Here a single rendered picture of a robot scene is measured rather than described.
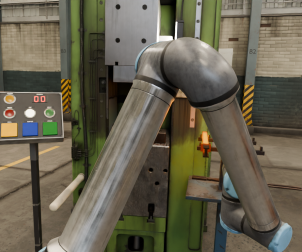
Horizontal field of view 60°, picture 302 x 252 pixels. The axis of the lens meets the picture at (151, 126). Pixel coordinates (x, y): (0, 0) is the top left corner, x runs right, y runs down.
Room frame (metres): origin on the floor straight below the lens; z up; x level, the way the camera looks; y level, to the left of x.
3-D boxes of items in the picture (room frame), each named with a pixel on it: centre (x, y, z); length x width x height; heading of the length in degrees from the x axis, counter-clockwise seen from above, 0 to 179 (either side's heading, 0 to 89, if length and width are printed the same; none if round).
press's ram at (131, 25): (1.76, 0.07, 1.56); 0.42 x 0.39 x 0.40; 176
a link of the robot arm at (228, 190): (0.86, -0.30, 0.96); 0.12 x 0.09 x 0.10; 167
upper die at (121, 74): (1.77, 0.12, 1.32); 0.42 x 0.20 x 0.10; 176
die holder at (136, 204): (1.77, 0.06, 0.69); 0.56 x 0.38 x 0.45; 176
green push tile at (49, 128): (1.43, 0.56, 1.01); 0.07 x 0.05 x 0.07; 111
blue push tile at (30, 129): (1.39, 0.65, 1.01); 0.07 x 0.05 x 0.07; 111
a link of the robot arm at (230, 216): (0.84, -0.30, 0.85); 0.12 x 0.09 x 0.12; 31
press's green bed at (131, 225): (1.77, 0.06, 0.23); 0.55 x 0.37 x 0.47; 176
